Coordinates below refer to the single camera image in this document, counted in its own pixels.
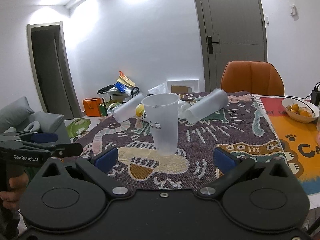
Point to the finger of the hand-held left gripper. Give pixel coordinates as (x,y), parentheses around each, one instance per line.
(45,137)
(70,150)

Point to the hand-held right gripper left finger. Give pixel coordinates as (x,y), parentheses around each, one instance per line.
(107,159)

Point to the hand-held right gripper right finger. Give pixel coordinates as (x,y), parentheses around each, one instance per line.
(224,159)

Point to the frosted plastic cup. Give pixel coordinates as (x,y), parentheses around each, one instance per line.
(126,111)
(207,106)

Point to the clear plastic cup black print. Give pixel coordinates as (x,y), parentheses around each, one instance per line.
(162,127)

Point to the person's left hand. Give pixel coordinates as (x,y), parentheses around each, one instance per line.
(17,183)

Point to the green leaf rug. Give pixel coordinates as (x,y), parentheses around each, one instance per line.
(78,127)

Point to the printed woven blanket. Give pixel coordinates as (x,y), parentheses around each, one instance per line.
(200,140)

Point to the grey sofa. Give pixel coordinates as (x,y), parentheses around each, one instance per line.
(15,116)

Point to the orange shopping bag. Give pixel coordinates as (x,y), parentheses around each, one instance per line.
(92,108)

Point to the green shopping bag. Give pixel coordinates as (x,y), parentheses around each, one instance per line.
(103,110)

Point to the yellow lemon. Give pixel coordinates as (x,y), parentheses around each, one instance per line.
(139,110)

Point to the clear crumpled plastic bag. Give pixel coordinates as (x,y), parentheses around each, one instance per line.
(183,107)

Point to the blue white packet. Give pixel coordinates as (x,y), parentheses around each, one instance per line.
(121,87)

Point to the orange paw print mat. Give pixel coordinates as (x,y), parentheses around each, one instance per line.
(295,135)

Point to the brown paper bag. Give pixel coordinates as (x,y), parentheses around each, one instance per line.
(126,80)

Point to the white bowl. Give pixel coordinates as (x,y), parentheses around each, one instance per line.
(297,118)

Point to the white plastic bag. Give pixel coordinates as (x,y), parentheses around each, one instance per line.
(158,89)

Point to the orange leather chair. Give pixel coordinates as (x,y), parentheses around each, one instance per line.
(252,77)

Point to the pile of small oranges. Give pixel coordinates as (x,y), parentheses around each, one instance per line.
(302,110)

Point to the black power adapter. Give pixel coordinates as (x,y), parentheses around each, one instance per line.
(316,93)

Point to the grey door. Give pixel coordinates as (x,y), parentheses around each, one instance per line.
(232,17)

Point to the dark open doorway frame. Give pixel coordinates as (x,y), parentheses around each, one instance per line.
(47,72)

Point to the white picture frame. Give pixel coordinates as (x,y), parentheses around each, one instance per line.
(183,82)

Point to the white wall switch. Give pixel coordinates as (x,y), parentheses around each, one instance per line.
(267,21)

